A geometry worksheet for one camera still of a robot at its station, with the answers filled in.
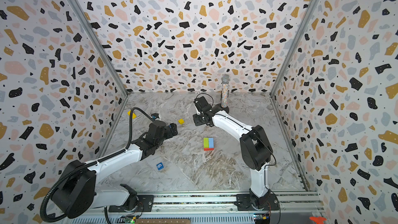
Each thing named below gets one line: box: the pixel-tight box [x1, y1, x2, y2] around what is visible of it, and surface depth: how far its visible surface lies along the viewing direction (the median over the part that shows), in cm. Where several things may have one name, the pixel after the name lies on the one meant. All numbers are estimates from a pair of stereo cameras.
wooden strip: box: [135, 218, 192, 224], surface depth 69 cm
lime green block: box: [203, 137, 209, 149], surface depth 93 cm
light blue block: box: [208, 137, 214, 149], surface depth 92 cm
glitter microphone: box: [220, 73, 231, 109], surface depth 89 cm
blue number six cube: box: [155, 162, 165, 171], surface depth 87 cm
